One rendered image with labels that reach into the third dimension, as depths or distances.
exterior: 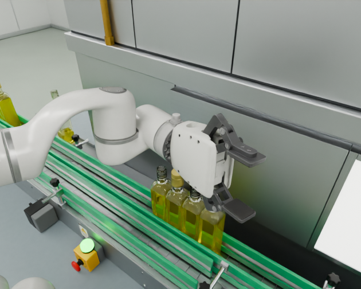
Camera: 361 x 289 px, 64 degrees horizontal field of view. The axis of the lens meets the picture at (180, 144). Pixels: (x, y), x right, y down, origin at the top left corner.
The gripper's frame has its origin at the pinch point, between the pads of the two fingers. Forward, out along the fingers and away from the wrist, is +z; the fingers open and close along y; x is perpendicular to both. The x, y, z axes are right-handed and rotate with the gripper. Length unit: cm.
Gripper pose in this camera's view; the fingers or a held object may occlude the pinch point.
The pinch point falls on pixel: (248, 188)
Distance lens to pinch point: 40.8
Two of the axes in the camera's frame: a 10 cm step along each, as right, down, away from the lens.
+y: -0.2, 8.8, 4.7
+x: -8.0, 2.6, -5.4
